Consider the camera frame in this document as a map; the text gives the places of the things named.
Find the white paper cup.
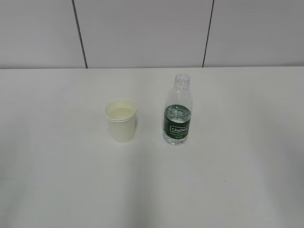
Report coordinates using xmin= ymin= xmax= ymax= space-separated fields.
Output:
xmin=104 ymin=98 xmax=137 ymax=143

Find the clear green-label water bottle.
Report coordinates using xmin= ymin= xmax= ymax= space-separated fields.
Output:
xmin=162 ymin=74 xmax=193 ymax=145

